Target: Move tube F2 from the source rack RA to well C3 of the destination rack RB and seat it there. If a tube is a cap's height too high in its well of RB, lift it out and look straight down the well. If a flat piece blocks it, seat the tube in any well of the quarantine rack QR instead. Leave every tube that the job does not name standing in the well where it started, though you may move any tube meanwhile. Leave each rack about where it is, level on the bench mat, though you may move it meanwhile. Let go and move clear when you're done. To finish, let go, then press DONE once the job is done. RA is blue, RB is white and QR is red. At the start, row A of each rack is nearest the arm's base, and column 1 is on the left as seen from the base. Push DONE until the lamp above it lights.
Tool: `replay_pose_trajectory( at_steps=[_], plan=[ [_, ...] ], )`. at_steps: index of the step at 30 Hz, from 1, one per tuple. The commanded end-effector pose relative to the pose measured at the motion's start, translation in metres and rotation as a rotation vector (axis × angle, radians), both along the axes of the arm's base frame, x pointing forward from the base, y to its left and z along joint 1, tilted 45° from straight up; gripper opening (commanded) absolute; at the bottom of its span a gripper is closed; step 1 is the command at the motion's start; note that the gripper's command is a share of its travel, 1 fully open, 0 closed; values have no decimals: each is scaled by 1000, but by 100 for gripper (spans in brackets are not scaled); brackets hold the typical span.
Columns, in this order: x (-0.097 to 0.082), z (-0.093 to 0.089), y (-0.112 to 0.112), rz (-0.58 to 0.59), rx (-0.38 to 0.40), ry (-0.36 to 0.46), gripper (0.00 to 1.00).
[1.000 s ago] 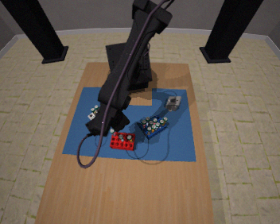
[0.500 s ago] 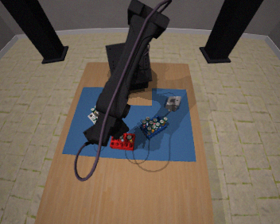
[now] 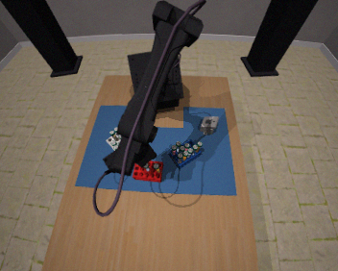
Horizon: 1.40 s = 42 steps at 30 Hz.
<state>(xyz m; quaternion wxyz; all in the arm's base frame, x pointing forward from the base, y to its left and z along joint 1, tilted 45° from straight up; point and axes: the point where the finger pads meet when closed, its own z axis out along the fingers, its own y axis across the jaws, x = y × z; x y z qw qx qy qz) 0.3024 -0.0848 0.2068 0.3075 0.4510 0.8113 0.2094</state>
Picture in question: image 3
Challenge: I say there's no blue bench mat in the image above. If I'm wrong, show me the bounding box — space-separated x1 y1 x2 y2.
75 106 237 196

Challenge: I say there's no white tube cap with printed label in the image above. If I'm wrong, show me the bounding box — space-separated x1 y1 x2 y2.
176 141 181 152

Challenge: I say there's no red tube rack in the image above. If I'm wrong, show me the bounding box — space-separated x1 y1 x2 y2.
133 160 163 183

